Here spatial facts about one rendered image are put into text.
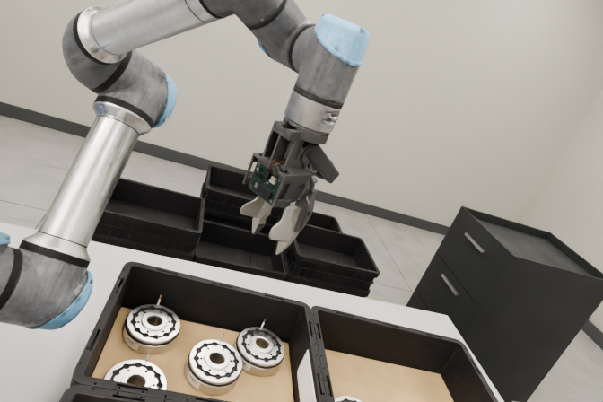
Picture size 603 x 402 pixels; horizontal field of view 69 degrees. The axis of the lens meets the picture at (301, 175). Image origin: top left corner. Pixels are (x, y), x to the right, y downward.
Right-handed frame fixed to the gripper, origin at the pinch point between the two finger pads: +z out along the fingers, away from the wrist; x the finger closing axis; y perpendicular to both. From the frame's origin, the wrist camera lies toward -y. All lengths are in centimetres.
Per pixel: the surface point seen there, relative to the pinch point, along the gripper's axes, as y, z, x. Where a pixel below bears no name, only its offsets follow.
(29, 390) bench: 23, 45, -21
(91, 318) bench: 6, 45, -34
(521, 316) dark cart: -163, 52, 32
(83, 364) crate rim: 24.2, 22.0, -5.5
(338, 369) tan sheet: -25.6, 31.8, 12.3
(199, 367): 3.7, 29.1, -1.1
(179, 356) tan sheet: 3.5, 32.0, -6.7
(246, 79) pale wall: -192, 30, -215
